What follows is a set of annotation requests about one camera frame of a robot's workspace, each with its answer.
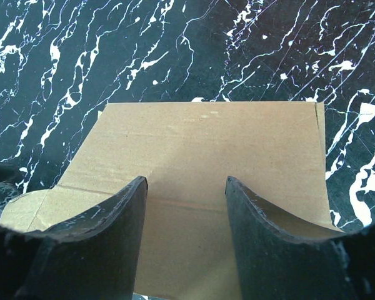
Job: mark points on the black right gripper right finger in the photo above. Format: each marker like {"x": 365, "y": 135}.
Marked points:
{"x": 281, "y": 256}

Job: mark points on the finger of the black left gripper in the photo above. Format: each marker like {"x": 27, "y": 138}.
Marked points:
{"x": 10, "y": 176}

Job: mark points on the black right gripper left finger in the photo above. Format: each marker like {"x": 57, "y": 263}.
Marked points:
{"x": 93, "y": 255}

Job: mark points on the brown cardboard box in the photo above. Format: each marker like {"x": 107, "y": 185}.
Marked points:
{"x": 186, "y": 151}

